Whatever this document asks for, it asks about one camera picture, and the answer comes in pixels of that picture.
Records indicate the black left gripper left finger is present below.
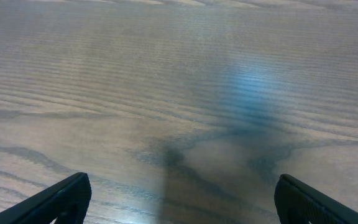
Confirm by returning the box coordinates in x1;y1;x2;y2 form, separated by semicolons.
0;172;92;224

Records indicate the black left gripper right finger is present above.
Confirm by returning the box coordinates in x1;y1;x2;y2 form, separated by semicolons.
274;174;358;224

